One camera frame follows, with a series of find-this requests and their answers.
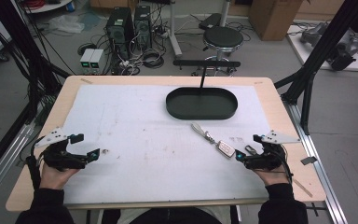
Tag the white table mat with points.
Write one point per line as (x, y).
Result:
(155, 155)

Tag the cardboard box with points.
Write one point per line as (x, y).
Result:
(273, 18)

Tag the black round stool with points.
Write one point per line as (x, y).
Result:
(223, 37)

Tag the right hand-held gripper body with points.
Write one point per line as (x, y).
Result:
(268, 160)

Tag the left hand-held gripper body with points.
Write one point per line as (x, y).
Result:
(62, 157)

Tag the aluminium rail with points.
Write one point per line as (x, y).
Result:
(320, 174)
(6, 158)

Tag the grey tape piece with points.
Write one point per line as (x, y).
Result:
(308, 160)

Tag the white desk leg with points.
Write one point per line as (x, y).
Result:
(174, 34)

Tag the black key rack with tray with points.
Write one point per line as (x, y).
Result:
(202, 104)

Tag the tan tape strip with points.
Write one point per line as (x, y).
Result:
(303, 187)

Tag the person's left hand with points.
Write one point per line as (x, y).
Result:
(54, 179)

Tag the white board with robot parts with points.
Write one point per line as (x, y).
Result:
(332, 46)

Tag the white power supply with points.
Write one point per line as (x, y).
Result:
(86, 60)
(97, 60)

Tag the person's right hand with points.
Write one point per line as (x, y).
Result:
(275, 177)

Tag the black metal frame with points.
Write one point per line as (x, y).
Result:
(320, 53)
(28, 53)

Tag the black computer tower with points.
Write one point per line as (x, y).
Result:
(119, 31)
(143, 26)

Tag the clear plastic bag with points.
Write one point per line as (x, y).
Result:
(66, 24)

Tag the black flat pad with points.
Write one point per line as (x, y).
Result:
(209, 21)

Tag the round white table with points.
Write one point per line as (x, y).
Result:
(45, 5)

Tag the dark carabiner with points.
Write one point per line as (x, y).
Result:
(251, 150)

